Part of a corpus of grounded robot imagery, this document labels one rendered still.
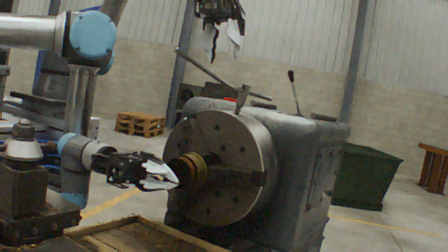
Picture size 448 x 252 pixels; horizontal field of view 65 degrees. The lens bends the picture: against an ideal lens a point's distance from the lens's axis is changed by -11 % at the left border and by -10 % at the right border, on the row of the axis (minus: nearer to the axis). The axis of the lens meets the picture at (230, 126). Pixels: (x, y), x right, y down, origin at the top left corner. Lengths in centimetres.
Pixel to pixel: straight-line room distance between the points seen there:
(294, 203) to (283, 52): 1017
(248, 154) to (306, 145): 19
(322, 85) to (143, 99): 528
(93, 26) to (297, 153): 63
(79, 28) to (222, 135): 45
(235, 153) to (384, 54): 1052
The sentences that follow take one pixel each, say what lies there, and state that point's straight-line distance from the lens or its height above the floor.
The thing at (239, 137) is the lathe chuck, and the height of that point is 118.
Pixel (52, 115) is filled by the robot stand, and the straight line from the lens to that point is 142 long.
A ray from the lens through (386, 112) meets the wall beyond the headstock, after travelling 1126.
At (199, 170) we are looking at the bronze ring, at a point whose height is 110.
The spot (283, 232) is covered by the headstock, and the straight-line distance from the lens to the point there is 115.
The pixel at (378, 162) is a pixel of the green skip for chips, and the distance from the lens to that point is 563.
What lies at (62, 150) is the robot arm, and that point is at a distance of 104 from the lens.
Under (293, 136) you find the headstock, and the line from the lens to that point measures 111.
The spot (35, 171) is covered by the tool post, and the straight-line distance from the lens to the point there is 69.
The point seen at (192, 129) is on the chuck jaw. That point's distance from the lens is 102.
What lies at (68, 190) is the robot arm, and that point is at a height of 97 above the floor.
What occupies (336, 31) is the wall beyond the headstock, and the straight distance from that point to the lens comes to 1130.
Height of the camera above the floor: 128
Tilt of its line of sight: 5 degrees down
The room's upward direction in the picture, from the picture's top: 11 degrees clockwise
